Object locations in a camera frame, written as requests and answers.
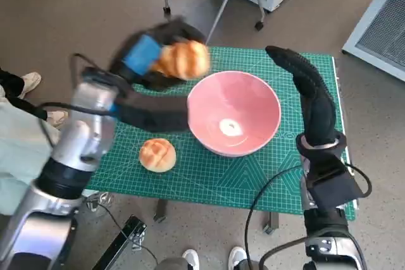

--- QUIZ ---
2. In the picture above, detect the black left wrist camera cable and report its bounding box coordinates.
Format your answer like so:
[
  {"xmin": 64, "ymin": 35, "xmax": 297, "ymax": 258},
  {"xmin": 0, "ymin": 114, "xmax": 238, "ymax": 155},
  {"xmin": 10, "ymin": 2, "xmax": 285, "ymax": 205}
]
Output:
[{"xmin": 31, "ymin": 52, "xmax": 121, "ymax": 150}]

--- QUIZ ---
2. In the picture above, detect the black bar with metal bracket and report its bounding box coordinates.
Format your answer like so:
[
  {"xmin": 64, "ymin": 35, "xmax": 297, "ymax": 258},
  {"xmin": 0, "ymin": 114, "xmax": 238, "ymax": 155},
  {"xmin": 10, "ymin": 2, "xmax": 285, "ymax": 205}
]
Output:
[{"xmin": 91, "ymin": 214, "xmax": 148, "ymax": 270}]

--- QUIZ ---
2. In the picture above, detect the short black robot cable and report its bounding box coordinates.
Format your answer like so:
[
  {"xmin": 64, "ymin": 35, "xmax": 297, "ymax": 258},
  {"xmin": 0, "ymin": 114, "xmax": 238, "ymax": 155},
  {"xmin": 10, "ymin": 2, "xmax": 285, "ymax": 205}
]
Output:
[{"xmin": 259, "ymin": 235, "xmax": 309, "ymax": 270}]

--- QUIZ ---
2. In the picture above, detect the shiny metal clamp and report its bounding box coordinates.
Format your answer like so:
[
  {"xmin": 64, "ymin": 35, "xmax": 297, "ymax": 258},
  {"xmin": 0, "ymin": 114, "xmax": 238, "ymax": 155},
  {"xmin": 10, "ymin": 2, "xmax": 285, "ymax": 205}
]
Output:
[{"xmin": 85, "ymin": 192, "xmax": 113, "ymax": 212}]

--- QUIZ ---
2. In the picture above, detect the thin black floor cable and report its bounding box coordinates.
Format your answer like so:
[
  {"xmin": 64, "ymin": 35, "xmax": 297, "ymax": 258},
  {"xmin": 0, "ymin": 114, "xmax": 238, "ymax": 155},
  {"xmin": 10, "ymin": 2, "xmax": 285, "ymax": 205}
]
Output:
[{"xmin": 94, "ymin": 202, "xmax": 127, "ymax": 230}]

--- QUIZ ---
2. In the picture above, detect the long black robot cable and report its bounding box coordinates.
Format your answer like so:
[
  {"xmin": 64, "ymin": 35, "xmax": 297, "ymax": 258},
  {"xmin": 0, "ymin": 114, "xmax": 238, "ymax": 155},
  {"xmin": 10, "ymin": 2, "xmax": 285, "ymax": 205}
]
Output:
[{"xmin": 245, "ymin": 164, "xmax": 304, "ymax": 270}]

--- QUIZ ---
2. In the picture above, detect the long striped toy bread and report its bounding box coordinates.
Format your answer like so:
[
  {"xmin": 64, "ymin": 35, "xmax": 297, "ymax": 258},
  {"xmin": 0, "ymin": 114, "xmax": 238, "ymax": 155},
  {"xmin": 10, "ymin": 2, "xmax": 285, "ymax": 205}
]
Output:
[{"xmin": 151, "ymin": 40, "xmax": 210, "ymax": 80}]

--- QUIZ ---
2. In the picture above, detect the green cutting mat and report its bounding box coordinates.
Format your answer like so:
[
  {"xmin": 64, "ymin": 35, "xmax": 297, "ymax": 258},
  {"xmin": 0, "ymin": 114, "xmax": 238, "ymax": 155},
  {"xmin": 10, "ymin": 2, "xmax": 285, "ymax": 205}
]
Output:
[{"xmin": 85, "ymin": 45, "xmax": 357, "ymax": 222}]

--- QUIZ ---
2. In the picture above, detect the white shoe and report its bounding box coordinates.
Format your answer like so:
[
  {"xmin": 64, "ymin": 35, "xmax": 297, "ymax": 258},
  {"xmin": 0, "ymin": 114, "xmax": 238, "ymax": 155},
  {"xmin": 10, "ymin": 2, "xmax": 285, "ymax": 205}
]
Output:
[
  {"xmin": 227, "ymin": 246, "xmax": 249, "ymax": 270},
  {"xmin": 182, "ymin": 249, "xmax": 200, "ymax": 270}
]

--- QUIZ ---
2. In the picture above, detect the person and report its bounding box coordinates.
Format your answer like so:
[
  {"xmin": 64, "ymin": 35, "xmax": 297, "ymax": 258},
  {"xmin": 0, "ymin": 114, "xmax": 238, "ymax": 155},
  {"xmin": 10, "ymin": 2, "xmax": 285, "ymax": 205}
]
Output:
[{"xmin": 0, "ymin": 66, "xmax": 69, "ymax": 217}]

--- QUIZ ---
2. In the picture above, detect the large white mesh cabinet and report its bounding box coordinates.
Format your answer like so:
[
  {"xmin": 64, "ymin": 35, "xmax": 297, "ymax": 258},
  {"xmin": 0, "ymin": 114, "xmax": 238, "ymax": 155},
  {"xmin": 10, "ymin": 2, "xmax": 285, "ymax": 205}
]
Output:
[{"xmin": 341, "ymin": 0, "xmax": 405, "ymax": 83}]

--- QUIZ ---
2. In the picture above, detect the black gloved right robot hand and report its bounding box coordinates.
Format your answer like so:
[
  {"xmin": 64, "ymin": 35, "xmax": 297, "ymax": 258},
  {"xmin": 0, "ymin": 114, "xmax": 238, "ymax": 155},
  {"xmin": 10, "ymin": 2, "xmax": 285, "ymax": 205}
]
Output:
[{"xmin": 265, "ymin": 45, "xmax": 337, "ymax": 147}]

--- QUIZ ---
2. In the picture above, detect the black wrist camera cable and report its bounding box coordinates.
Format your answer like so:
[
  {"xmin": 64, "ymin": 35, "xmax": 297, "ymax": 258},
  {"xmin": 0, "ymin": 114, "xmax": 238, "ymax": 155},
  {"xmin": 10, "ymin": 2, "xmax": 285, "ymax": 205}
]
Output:
[
  {"xmin": 31, "ymin": 52, "xmax": 121, "ymax": 150},
  {"xmin": 344, "ymin": 162, "xmax": 373, "ymax": 197}
]

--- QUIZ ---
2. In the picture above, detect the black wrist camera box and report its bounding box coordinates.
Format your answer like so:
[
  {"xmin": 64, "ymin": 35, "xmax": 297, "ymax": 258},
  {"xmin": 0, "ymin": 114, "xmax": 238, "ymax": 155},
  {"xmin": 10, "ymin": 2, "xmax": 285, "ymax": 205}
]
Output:
[
  {"xmin": 305, "ymin": 154, "xmax": 365, "ymax": 209},
  {"xmin": 115, "ymin": 91, "xmax": 192, "ymax": 133}
]

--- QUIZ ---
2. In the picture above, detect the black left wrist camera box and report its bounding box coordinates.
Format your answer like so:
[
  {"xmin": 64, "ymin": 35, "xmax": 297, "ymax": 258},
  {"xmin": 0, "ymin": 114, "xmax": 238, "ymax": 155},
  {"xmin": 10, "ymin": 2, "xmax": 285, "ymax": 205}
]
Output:
[{"xmin": 115, "ymin": 91, "xmax": 192, "ymax": 133}]

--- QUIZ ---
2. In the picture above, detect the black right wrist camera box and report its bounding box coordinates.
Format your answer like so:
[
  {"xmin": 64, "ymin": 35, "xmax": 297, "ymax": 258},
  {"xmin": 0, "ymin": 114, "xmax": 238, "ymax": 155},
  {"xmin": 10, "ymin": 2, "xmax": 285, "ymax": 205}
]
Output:
[{"xmin": 305, "ymin": 154, "xmax": 365, "ymax": 209}]

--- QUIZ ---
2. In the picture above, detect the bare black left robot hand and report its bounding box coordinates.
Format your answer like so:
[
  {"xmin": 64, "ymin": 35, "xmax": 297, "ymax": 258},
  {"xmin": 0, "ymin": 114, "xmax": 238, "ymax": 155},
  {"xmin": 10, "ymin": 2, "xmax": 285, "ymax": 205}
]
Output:
[{"xmin": 107, "ymin": 18, "xmax": 206, "ymax": 89}]

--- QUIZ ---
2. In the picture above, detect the black table leg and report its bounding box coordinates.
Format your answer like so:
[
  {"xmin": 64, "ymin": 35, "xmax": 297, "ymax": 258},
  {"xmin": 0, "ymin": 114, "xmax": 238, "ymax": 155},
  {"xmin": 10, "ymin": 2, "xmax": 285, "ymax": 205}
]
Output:
[
  {"xmin": 263, "ymin": 211, "xmax": 279, "ymax": 236},
  {"xmin": 153, "ymin": 199, "xmax": 168, "ymax": 223}
]

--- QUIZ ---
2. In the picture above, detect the round toy bread bun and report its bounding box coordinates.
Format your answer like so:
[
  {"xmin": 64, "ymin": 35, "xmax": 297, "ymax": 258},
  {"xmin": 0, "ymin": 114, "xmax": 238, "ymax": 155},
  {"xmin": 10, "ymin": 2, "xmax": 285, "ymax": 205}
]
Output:
[{"xmin": 139, "ymin": 138, "xmax": 177, "ymax": 173}]

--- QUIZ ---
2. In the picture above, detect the grey rounded leg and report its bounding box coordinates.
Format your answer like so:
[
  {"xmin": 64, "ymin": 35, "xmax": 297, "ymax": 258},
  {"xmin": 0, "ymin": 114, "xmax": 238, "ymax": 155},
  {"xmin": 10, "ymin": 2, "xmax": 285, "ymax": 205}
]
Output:
[{"xmin": 156, "ymin": 257, "xmax": 190, "ymax": 270}]

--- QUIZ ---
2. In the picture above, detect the pink bowl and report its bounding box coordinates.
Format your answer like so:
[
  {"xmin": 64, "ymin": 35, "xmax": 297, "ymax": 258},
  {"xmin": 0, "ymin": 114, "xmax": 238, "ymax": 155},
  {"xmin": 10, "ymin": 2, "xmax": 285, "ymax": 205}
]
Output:
[{"xmin": 186, "ymin": 70, "xmax": 282, "ymax": 158}]

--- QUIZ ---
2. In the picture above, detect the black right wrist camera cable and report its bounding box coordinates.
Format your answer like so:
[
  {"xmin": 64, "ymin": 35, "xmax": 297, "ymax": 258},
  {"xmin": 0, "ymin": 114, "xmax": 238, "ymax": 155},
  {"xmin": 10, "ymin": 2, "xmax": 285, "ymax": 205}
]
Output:
[{"xmin": 344, "ymin": 162, "xmax": 373, "ymax": 197}]

